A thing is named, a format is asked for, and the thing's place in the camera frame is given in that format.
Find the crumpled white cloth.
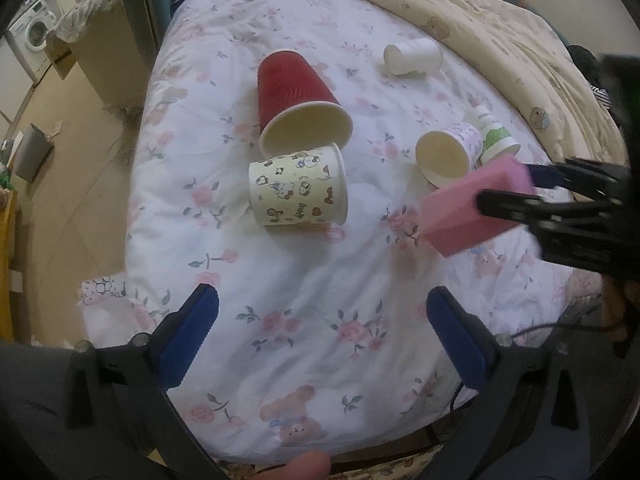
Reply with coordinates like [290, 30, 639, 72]
[54, 0, 123, 45]

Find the brown cardboard box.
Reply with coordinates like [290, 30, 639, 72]
[45, 7, 153, 111]

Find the pink paper cup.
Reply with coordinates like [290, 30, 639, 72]
[419, 155, 537, 259]

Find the white floral bed sheet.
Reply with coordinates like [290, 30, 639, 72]
[122, 0, 601, 466]

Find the white washing machine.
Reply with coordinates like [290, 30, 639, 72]
[7, 0, 58, 83]

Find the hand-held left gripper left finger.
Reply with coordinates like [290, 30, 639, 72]
[65, 282, 221, 456]

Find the dark cloth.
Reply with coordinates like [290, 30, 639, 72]
[567, 45, 613, 111]

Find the red ribbed paper cup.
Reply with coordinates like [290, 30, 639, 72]
[256, 49, 354, 157]

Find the black cable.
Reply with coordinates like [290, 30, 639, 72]
[447, 319, 603, 428]

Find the person's left hand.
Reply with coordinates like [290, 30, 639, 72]
[260, 451, 332, 480]

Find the honeycomb print cloth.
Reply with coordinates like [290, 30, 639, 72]
[75, 272, 132, 311]

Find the plain white paper cup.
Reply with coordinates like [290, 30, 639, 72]
[383, 37, 444, 76]

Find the beige bear print quilt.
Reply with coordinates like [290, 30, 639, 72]
[280, 0, 632, 171]

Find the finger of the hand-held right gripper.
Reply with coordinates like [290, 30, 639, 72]
[475, 189, 626, 227]
[522, 157, 635, 202]

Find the green label paper cup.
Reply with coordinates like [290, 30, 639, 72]
[475, 106, 522, 166]

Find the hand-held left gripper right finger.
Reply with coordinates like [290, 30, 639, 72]
[425, 286, 592, 442]

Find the grey waste bin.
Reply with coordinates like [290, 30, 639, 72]
[14, 124, 55, 182]

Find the cartoon print paper cup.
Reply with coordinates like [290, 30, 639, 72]
[248, 143, 349, 228]

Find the purple print paper cup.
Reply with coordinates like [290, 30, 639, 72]
[415, 121, 484, 191]

